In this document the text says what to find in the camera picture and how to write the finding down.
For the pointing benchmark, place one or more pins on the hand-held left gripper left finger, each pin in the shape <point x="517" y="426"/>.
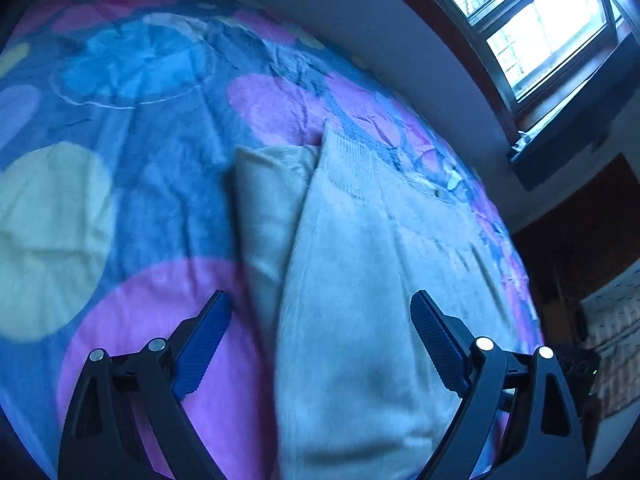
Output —
<point x="200" y="350"/>

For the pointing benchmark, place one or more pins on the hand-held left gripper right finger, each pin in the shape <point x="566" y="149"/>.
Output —
<point x="440" y="350"/>

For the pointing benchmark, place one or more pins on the pale yellow flowered knit sweater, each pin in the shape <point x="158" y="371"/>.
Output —
<point x="350" y="310"/>

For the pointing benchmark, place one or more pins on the dark wooden cabinet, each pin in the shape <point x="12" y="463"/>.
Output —
<point x="575" y="240"/>

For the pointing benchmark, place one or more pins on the white patterned cloth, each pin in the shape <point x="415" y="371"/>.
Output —
<point x="617" y="340"/>

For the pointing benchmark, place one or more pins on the floral bed sheet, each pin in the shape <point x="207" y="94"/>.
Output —
<point x="150" y="160"/>

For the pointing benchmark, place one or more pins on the white crumpled cloth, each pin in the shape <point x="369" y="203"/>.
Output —
<point x="521" y="142"/>

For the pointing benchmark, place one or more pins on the wooden framed window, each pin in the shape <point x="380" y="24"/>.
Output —
<point x="545" y="25"/>

